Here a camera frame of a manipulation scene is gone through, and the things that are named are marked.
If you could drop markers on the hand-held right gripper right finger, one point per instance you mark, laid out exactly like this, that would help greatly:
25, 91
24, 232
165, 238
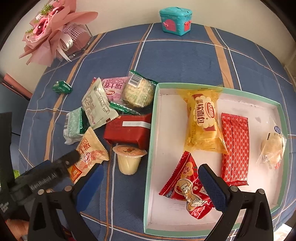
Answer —
212, 188

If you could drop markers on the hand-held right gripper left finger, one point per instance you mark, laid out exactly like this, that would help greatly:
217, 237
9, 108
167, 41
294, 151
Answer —
92, 183

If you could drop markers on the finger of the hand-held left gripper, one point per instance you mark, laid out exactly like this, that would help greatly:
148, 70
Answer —
69, 158

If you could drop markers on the cream orange snack packet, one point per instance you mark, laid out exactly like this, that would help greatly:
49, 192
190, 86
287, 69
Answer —
92, 155

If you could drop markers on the red snack bag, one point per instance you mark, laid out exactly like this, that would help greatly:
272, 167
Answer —
185, 187

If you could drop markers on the red patterned wafer packet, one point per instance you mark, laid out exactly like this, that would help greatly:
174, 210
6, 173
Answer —
234, 148

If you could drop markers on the yellow bread packet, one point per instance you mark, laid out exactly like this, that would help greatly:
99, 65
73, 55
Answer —
203, 120

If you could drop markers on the clear packet round cake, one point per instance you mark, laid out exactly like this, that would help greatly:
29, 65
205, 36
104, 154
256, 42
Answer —
271, 148

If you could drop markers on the white box teal rim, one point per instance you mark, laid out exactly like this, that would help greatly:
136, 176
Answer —
166, 129

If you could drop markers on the green white snack packet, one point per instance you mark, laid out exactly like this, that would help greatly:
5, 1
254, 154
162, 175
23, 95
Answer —
74, 126

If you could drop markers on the yellow jelly cup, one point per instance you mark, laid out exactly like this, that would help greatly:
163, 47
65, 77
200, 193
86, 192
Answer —
128, 162

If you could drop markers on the red brick-shaped packet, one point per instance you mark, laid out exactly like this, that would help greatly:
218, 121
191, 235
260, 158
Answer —
128, 132

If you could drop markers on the green snack pack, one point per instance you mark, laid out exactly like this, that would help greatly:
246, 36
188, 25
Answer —
62, 87

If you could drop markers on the pink snack packet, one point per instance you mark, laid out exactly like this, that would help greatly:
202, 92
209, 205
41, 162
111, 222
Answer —
114, 89

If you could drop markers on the round cracker packet green ends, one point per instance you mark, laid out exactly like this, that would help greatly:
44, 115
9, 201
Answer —
138, 92

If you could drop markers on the square glass vase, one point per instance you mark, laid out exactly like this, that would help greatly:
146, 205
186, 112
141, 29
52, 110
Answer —
79, 39

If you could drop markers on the blue plaid tablecloth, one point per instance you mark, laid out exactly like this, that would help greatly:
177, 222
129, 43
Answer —
185, 60

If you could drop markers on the pink rose bouquet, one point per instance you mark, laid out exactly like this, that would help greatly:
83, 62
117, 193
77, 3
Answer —
46, 25

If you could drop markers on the teal toy box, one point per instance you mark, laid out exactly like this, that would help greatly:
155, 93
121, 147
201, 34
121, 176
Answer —
175, 22

